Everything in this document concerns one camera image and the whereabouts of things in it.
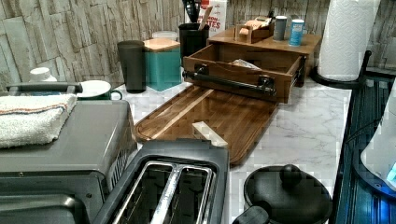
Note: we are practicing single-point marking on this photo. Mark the wooden drawer with black handle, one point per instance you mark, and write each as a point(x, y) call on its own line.
point(209, 67)

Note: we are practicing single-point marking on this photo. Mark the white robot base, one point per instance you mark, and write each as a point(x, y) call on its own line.
point(379, 156)

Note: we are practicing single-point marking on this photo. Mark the plastic packet in drawer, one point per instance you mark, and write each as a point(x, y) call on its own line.
point(240, 62)

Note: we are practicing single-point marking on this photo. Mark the wooden drawer cabinet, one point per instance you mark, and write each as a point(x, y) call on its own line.
point(309, 46)

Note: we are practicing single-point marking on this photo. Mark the wooden cutting board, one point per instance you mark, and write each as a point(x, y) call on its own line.
point(239, 120)

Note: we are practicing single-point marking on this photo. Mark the teal canister with wooden lid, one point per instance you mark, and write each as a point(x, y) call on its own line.
point(162, 63)

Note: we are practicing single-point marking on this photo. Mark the black two-slot toaster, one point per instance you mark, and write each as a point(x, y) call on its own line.
point(170, 182)

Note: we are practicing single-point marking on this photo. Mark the black utensil holder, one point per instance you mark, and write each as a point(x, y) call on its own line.
point(191, 38)

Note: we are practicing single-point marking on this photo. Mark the dark grey tall cup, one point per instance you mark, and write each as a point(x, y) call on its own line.
point(133, 65)

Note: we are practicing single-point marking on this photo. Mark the clear container white lid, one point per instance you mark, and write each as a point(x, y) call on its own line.
point(165, 34)

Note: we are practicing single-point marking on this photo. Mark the wooden spatula in holder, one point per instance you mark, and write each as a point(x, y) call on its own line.
point(205, 17)

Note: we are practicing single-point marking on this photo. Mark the white red cereal box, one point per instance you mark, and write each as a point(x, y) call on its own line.
point(217, 18)

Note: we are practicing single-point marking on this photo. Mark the black utensil in holder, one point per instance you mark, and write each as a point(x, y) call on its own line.
point(192, 8)

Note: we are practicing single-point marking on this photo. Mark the small wooden box organizer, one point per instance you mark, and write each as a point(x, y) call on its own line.
point(255, 30)

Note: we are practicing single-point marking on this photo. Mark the green mug with white lid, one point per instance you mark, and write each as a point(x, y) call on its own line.
point(97, 90)

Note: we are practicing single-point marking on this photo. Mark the grey shaker can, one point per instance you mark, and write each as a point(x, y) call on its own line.
point(280, 28)

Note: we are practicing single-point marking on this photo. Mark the black pot lid with knob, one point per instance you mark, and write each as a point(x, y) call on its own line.
point(287, 195)

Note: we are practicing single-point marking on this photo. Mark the blue labelled shaker can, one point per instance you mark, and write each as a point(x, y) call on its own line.
point(296, 32)

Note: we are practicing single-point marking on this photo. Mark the grey toaster oven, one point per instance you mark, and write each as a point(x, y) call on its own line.
point(67, 181)

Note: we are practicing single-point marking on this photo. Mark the white bottle cap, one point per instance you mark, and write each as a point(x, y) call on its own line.
point(41, 74)

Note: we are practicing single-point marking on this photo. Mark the white folded towel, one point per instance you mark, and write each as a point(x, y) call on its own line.
point(33, 120)

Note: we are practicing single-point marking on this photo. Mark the white paper towel roll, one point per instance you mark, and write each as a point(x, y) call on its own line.
point(346, 35)

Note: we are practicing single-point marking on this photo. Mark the black pan handle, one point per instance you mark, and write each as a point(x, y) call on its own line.
point(47, 86)

